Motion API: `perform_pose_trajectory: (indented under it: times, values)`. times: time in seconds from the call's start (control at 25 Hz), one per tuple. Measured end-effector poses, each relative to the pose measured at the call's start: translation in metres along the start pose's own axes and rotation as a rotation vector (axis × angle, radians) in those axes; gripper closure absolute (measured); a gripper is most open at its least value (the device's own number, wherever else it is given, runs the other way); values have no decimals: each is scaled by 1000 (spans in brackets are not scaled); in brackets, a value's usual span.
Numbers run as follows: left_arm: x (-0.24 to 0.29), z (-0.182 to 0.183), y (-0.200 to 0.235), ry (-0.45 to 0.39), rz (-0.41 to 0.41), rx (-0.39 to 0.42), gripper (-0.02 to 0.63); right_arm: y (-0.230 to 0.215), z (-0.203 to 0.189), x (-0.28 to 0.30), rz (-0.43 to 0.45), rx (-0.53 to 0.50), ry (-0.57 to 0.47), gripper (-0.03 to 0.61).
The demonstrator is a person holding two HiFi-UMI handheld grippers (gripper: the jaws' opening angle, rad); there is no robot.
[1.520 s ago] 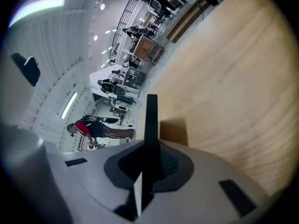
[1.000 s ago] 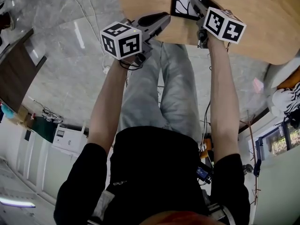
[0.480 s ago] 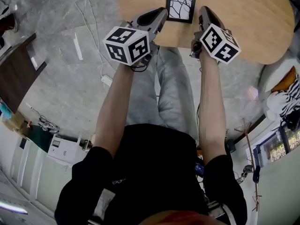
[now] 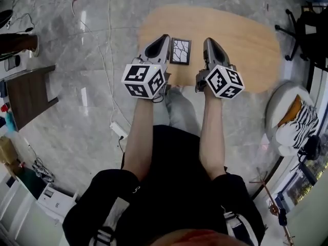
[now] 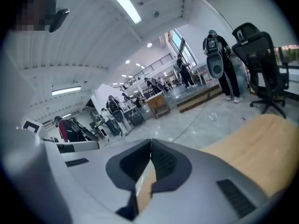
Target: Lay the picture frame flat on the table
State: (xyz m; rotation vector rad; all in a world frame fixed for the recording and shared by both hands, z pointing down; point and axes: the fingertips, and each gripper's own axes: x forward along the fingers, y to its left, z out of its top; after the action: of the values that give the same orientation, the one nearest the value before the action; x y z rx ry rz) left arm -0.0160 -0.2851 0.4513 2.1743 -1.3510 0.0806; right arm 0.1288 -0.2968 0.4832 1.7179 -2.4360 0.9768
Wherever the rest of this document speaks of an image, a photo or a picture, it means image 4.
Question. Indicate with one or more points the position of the brown cardboard box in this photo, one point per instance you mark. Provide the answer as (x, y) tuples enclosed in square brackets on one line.
[(7, 152)]

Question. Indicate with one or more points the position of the white power strip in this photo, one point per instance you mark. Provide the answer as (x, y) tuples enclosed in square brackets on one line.
[(118, 130)]

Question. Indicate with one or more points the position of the wooden easel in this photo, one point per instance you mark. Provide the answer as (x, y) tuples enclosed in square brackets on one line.
[(271, 204)]

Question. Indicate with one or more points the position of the person's black shirt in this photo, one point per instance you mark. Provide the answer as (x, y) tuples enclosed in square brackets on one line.
[(174, 188)]

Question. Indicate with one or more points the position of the black framed branch picture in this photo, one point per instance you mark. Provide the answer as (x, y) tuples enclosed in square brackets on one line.
[(180, 51)]

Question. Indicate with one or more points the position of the person's grey trousers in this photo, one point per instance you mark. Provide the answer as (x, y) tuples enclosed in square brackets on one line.
[(179, 111)]

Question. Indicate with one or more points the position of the person's right forearm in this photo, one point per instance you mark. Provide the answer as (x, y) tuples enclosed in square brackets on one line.
[(212, 137)]

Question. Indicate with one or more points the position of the person's left forearm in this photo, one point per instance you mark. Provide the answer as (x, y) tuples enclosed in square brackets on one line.
[(139, 137)]

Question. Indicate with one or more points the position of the dark wooden side table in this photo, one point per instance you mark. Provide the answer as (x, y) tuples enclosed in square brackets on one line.
[(28, 96)]

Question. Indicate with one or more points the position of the zebra striped cushion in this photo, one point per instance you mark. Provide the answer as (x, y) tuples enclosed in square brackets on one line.
[(305, 127)]

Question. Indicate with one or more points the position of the light wooden oval table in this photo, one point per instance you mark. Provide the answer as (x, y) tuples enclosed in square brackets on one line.
[(230, 47)]

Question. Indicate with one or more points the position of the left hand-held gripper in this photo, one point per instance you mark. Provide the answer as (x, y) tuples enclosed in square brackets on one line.
[(143, 81)]

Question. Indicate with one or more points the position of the white round chair with cushions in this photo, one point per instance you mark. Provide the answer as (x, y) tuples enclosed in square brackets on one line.
[(279, 99)]

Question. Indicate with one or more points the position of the black bag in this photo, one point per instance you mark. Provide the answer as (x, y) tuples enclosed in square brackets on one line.
[(310, 147)]

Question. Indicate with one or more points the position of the orange cushion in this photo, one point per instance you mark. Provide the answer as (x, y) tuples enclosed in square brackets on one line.
[(292, 111)]

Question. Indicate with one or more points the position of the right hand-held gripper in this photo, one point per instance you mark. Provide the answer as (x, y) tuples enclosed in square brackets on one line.
[(225, 82)]

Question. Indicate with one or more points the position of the white box device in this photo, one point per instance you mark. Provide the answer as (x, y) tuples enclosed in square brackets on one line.
[(56, 201)]

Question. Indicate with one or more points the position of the black office chair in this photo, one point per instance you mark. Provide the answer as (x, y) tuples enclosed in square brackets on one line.
[(305, 29)]

